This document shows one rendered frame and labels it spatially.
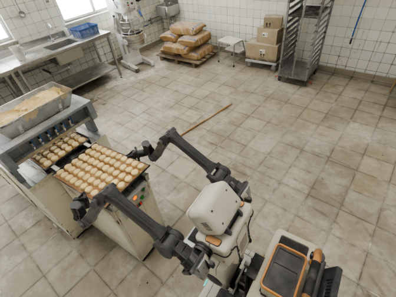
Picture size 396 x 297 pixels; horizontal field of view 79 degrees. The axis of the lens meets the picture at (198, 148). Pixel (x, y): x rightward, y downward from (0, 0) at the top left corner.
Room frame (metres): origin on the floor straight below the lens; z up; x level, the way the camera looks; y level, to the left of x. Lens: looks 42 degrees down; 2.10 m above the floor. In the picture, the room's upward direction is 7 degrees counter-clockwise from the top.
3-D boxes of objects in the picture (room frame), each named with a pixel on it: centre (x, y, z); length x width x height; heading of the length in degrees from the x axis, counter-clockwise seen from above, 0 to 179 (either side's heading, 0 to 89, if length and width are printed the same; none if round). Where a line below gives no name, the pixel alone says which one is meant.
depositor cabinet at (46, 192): (1.87, 1.52, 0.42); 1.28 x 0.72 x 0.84; 51
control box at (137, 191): (1.03, 0.48, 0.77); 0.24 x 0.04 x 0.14; 141
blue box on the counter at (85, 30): (4.83, 1.76, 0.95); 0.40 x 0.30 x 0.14; 139
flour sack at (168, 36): (5.60, 0.13, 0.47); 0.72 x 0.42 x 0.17; 136
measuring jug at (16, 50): (3.90, 2.50, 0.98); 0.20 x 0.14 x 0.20; 86
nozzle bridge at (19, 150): (1.57, 1.15, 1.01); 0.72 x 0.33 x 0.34; 141
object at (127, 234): (1.26, 0.76, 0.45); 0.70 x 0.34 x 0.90; 51
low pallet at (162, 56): (5.41, -0.04, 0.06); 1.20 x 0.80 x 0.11; 48
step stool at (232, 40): (4.90, -0.96, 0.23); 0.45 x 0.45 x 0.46; 38
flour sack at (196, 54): (5.22, -0.27, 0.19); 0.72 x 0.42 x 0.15; 140
